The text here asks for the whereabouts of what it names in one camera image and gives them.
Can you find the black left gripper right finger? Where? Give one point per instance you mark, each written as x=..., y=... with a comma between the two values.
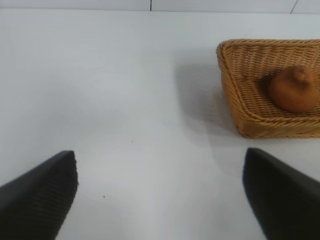
x=282, y=200

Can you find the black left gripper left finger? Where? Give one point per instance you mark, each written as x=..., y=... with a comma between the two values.
x=37, y=200

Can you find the brown woven wicker basket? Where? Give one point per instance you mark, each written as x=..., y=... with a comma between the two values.
x=252, y=115

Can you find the orange knobbed mandarin fruit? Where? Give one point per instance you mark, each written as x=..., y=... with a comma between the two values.
x=292, y=92

